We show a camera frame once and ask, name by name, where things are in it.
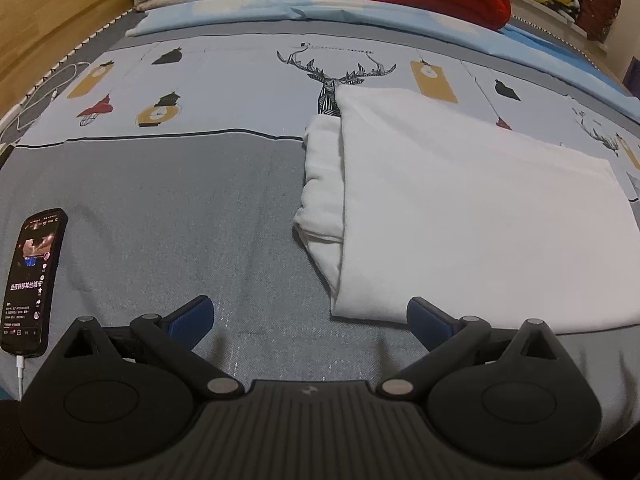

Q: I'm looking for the white long-sleeve shirt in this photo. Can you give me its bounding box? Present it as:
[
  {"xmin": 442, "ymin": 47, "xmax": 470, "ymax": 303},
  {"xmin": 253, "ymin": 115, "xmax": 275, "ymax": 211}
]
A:
[{"xmin": 294, "ymin": 87, "xmax": 639, "ymax": 334}]

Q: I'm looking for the grey printed bed sheet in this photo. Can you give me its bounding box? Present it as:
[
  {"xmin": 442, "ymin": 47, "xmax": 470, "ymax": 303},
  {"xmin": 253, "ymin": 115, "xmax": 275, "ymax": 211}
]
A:
[{"xmin": 1, "ymin": 0, "xmax": 639, "ymax": 383}]

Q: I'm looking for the black smartphone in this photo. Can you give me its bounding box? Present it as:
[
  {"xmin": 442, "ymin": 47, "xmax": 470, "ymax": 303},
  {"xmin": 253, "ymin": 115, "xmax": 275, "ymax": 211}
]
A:
[{"xmin": 1, "ymin": 208, "xmax": 68, "ymax": 359}]

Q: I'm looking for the white charging cable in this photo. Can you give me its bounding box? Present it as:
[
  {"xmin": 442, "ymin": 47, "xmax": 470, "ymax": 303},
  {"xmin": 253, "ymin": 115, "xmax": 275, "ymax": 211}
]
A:
[{"xmin": 14, "ymin": 60, "xmax": 92, "ymax": 132}]

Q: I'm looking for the wooden bed headboard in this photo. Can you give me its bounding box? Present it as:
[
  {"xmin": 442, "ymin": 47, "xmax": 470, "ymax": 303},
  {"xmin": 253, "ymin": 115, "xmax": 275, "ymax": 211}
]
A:
[{"xmin": 1, "ymin": 0, "xmax": 132, "ymax": 113}]

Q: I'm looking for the purple paper bag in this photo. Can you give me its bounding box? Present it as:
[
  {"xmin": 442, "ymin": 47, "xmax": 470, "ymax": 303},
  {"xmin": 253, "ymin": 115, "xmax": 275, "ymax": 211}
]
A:
[{"xmin": 623, "ymin": 58, "xmax": 640, "ymax": 96}]

